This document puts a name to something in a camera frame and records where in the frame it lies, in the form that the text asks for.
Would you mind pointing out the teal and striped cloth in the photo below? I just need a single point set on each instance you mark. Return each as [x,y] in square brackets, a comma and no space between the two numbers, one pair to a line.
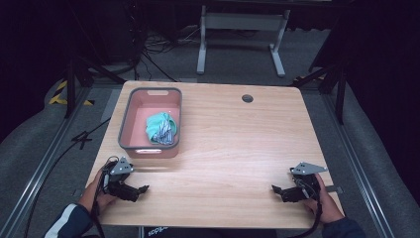
[161,128]

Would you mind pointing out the grey table grommet hole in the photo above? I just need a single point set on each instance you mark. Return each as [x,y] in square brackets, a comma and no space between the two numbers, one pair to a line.
[247,98]

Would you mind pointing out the person's left hand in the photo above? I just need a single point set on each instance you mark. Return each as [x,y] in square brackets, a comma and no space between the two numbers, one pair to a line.
[99,198]

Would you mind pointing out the black tripod stand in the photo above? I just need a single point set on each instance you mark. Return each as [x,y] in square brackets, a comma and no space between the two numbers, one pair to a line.
[79,71]
[340,89]

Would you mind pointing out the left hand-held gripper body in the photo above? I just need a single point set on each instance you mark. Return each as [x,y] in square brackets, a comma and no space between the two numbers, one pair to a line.
[120,172]

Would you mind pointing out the pink bin with grey rim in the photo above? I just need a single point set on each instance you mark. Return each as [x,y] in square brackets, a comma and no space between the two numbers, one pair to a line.
[142,132]

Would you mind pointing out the metal floor rail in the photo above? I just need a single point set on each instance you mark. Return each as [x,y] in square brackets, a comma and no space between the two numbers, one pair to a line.
[43,172]
[360,172]

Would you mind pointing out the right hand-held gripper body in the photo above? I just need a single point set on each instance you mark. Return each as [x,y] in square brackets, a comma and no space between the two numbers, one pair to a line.
[305,185]

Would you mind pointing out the white metal desk frame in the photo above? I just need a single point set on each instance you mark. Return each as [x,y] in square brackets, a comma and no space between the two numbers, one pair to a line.
[242,21]

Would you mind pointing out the person's right hand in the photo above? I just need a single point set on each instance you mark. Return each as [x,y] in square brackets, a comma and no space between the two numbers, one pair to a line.
[327,205]

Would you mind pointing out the small grey metal bracket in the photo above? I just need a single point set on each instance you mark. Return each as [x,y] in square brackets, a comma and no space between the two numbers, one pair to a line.
[334,189]

